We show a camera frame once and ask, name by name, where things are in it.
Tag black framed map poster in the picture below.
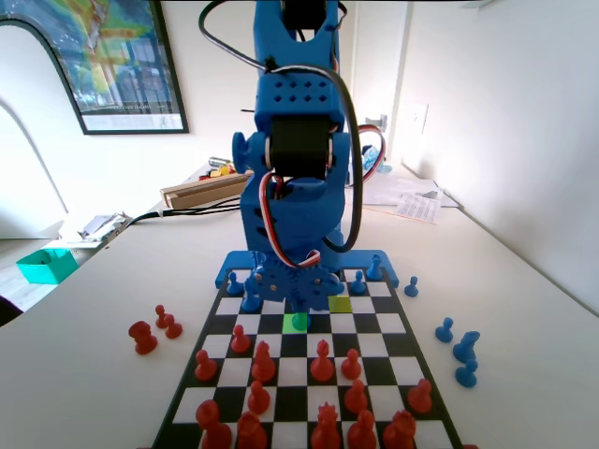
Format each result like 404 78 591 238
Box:
0 0 190 137

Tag teal plastic bin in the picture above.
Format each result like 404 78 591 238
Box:
14 247 80 285

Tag printed paper sheet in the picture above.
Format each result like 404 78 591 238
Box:
394 190 445 225

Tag red chess queen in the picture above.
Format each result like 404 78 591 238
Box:
310 402 342 449

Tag red knight chess piece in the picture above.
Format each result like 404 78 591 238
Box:
236 411 269 449
382 410 417 449
127 320 159 356

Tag white door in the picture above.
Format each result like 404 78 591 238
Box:
346 0 414 163

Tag white light switch plate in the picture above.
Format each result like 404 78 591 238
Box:
405 102 431 136

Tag blue fuzzy toy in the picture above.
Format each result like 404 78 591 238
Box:
363 145 393 174

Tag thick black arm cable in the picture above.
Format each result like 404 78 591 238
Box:
197 0 365 253

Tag crumpled grey paper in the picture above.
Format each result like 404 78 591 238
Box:
76 210 136 244

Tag black and white chessboard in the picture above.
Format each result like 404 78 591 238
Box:
149 266 465 449

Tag wooden box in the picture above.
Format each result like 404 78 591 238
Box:
158 170 255 210

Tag white curved frame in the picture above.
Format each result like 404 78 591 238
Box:
0 18 84 216

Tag black table cable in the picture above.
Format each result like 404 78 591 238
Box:
122 196 244 226
161 201 243 219

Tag red white black wires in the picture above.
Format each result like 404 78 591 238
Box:
258 65 388 268

